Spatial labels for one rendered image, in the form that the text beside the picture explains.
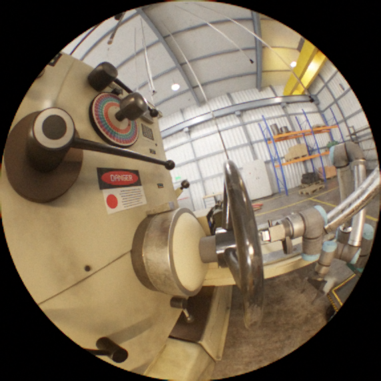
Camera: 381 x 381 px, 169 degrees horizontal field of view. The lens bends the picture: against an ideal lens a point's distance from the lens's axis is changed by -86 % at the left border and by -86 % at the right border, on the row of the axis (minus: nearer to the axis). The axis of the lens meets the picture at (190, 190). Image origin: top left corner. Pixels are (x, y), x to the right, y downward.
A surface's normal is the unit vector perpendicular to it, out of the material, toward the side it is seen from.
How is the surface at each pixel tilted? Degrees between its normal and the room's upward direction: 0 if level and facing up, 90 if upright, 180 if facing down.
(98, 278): 90
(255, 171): 90
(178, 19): 169
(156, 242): 52
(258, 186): 90
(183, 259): 81
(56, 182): 90
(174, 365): 0
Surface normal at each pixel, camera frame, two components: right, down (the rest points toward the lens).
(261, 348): -0.25, -0.97
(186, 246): 0.60, -0.49
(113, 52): 0.19, 0.96
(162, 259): -0.38, -0.30
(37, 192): 0.92, -0.25
